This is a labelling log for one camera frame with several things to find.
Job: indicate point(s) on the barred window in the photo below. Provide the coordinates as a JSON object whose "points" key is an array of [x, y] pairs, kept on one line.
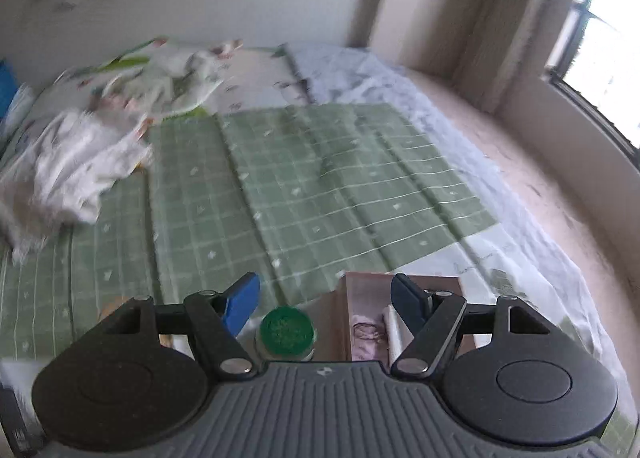
{"points": [[600, 48]]}

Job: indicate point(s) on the green lid glass jar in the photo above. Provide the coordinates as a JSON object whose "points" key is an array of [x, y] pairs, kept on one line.
{"points": [[287, 330]]}

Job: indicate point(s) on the green grid mat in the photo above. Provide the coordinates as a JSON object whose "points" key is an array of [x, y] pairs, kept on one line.
{"points": [[300, 178]]}

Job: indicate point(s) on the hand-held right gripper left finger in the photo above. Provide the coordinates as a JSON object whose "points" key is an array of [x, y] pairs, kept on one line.
{"points": [[242, 305]]}

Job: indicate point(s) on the white printed cloth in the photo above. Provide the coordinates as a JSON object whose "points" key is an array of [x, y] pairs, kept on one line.
{"points": [[160, 78]]}

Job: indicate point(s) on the pale bed sheet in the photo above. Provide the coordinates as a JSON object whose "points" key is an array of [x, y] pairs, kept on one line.
{"points": [[360, 73]]}

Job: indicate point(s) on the beige curtain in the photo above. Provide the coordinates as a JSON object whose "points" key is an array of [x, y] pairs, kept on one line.
{"points": [[520, 13]]}

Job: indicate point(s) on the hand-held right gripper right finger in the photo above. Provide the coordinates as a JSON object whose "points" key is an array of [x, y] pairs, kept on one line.
{"points": [[406, 303]]}

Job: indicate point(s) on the white crumpled cloth pile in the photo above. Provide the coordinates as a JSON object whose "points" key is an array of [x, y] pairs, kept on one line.
{"points": [[70, 173]]}

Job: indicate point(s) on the white small-print pillow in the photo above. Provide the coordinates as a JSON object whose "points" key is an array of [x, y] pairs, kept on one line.
{"points": [[255, 78]]}

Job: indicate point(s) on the clear plastic bag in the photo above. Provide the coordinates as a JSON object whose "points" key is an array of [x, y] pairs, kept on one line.
{"points": [[367, 338]]}

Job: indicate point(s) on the leaf printed white sheet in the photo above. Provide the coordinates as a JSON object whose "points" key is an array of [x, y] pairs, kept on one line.
{"points": [[500, 253]]}

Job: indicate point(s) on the blue white package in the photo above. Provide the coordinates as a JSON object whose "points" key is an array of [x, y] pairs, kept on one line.
{"points": [[6, 83]]}

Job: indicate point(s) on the pink cardboard box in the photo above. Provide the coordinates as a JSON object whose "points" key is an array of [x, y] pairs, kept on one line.
{"points": [[372, 293]]}

